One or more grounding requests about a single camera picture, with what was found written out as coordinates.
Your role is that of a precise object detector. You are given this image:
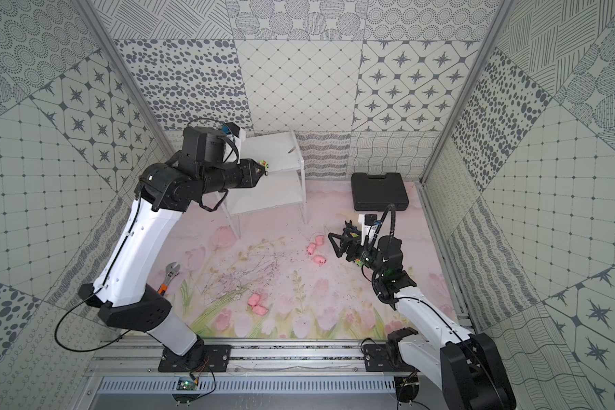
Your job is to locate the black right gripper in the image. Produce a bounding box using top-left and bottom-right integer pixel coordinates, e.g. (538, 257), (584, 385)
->
(329, 228), (386, 278)

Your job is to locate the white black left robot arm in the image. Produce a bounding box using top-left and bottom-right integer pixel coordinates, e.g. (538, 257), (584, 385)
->
(78, 117), (267, 372)

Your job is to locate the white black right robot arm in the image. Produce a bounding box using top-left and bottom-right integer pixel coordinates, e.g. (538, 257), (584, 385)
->
(327, 204), (517, 409)

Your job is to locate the white two-tier shelf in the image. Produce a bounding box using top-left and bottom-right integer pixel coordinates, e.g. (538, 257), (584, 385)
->
(224, 130), (308, 237)

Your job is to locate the black plastic tool case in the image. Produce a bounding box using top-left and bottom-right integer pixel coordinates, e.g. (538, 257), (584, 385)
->
(350, 173), (409, 212)

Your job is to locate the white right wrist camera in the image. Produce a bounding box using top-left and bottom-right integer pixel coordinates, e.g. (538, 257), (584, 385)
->
(358, 213), (379, 243)

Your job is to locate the orange handled adjustable wrench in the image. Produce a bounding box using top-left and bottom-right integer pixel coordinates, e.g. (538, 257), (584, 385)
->
(157, 262), (180, 296)

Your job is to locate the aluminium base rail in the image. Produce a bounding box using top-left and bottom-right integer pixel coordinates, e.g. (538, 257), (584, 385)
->
(85, 337), (420, 399)

